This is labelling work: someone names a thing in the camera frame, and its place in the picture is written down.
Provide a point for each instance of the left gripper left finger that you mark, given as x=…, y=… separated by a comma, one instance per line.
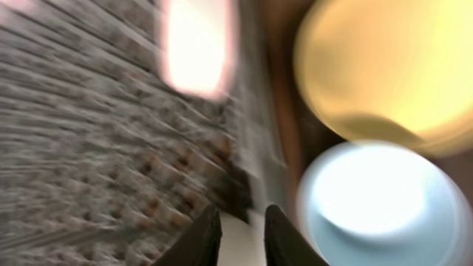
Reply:
x=199, y=245

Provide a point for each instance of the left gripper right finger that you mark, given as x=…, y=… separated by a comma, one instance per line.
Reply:
x=284, y=245

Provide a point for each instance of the light blue bowl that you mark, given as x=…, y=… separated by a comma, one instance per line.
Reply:
x=376, y=203

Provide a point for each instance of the pink white bowl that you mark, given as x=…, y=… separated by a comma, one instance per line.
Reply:
x=198, y=45

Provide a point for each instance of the white cup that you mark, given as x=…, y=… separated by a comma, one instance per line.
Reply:
x=242, y=244

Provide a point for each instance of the grey plastic dishwasher rack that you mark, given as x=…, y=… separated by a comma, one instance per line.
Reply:
x=102, y=162

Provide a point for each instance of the brown serving tray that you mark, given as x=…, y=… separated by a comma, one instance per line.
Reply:
x=304, y=137

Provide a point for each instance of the yellow plate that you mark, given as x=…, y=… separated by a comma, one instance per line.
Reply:
x=393, y=70

